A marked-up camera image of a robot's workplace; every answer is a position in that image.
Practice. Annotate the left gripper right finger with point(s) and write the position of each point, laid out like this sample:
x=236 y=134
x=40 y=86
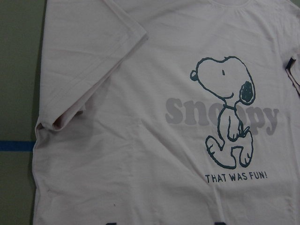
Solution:
x=220 y=223

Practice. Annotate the pink Snoopy t-shirt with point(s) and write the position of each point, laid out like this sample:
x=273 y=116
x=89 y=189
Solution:
x=169 y=112

